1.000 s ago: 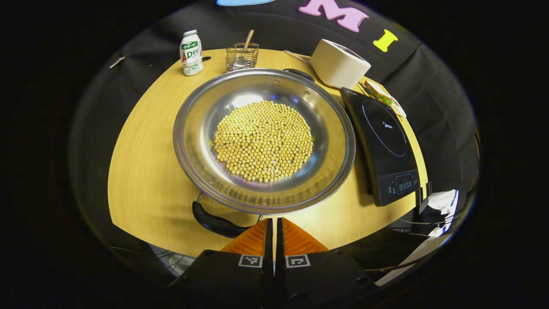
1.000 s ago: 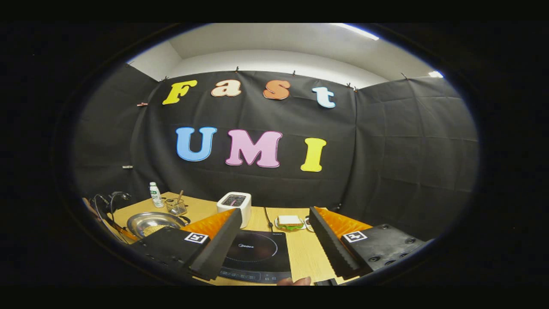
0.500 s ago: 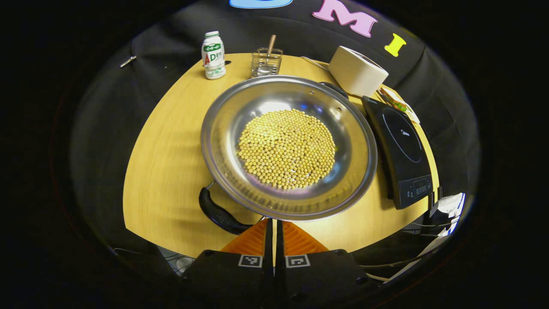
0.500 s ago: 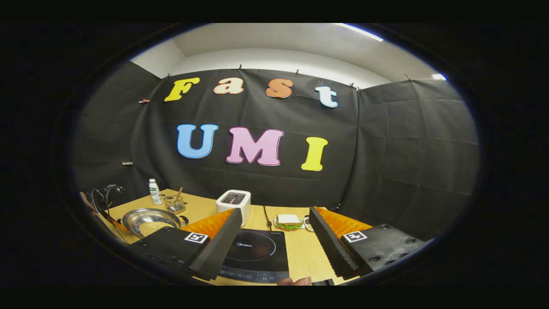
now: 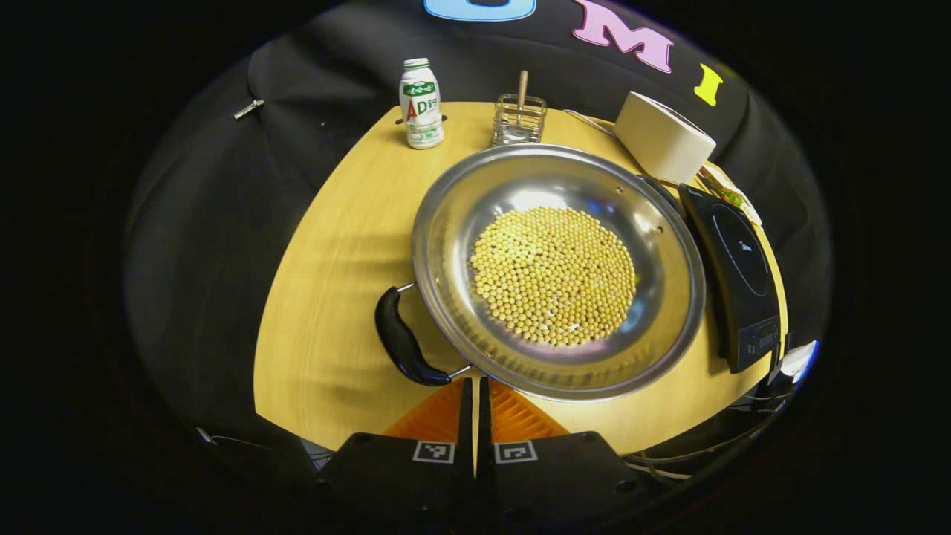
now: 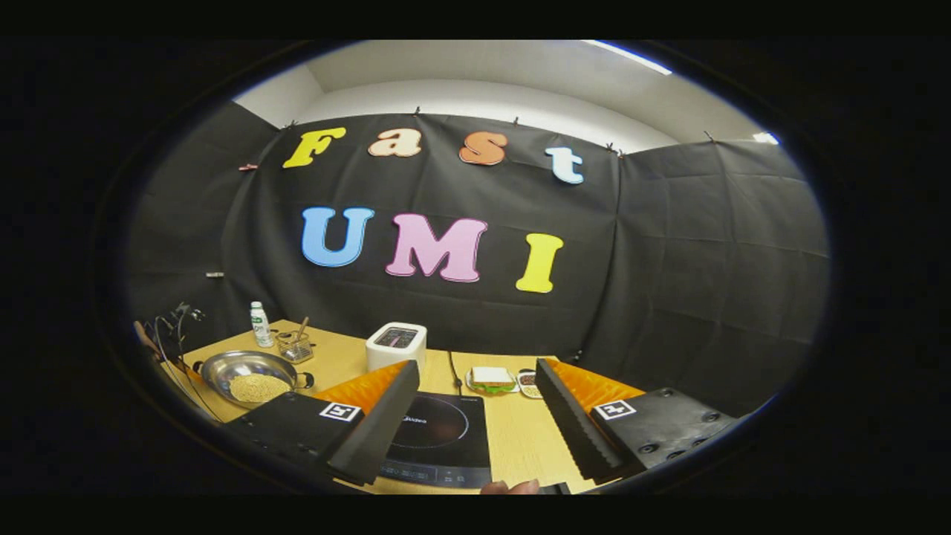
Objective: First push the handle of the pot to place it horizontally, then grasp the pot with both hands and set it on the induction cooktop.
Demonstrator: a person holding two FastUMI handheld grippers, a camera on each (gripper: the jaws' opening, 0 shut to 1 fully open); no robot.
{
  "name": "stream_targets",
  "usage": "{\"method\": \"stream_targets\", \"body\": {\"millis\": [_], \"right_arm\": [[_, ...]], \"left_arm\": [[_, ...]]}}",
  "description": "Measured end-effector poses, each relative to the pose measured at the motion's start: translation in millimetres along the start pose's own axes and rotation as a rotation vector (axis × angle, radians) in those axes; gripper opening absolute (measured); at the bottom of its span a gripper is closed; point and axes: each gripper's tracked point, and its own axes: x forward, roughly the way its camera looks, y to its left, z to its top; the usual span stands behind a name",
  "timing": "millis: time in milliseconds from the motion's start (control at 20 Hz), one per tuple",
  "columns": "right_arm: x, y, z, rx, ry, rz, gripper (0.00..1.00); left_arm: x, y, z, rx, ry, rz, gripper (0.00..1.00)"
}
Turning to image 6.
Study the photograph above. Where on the small white plate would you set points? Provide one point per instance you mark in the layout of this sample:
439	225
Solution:
515	387

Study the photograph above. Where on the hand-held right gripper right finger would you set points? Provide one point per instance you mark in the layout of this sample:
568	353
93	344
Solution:
576	431

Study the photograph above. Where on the stainless steel pot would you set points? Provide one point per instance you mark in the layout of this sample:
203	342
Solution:
245	364

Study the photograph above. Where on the black backdrop cloth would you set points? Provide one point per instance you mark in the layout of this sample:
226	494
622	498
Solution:
669	297

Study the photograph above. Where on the long ceiling light strip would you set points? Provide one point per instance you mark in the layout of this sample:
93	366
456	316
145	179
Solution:
631	58

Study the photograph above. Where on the white plastic bottle green label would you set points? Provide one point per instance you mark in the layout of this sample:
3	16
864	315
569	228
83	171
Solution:
261	327

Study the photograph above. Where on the white toaster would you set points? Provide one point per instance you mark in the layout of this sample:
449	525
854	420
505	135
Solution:
394	357

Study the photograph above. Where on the black induction cooktop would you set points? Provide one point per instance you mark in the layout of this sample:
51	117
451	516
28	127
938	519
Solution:
446	431

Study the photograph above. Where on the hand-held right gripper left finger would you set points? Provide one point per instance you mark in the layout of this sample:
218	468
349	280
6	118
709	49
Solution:
383	431

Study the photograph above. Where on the wooden utensil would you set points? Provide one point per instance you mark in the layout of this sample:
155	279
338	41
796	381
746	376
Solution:
302	329

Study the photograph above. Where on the white divided dish of beans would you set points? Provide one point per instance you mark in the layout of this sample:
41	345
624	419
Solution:
529	384

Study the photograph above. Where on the short ceiling light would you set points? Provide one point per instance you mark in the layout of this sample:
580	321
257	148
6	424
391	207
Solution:
765	138

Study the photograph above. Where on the pile of yellow soybeans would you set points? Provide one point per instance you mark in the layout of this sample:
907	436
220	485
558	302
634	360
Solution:
260	388

